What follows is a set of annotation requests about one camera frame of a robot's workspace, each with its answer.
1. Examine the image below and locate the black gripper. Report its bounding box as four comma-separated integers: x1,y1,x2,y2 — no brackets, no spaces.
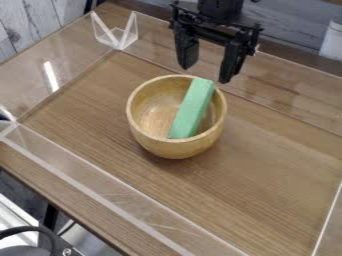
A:
170,1,264,84

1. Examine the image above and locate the brown wooden bowl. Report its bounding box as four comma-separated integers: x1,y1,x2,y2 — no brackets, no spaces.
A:
126,75,228,159

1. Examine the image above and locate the green rectangular block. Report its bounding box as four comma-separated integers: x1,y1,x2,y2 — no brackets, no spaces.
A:
169,78,216,139

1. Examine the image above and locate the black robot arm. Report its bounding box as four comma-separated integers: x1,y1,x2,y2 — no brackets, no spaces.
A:
170,0,264,83

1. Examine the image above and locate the clear acrylic tray barrier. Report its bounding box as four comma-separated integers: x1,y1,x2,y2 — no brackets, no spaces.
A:
0,7,342,256

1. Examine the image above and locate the black table leg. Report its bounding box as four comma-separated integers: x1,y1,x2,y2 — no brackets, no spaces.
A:
43,204,59,230

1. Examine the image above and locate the black metal bracket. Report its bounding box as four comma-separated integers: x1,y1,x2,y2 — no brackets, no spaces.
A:
38,226,85,256

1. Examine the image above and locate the black cable loop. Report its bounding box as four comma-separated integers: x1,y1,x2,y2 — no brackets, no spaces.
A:
0,225,59,256

